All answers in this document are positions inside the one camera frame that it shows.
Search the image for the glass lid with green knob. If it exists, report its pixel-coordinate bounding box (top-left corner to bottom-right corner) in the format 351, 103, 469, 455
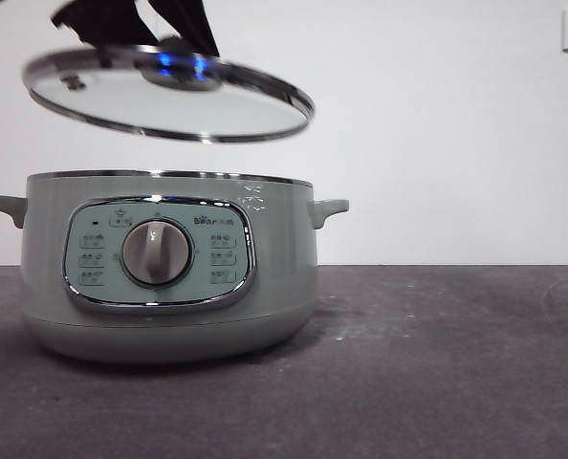
21, 35, 316, 143

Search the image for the pale green electric pot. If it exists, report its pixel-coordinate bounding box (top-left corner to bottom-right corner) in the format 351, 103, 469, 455
0, 169, 350, 367

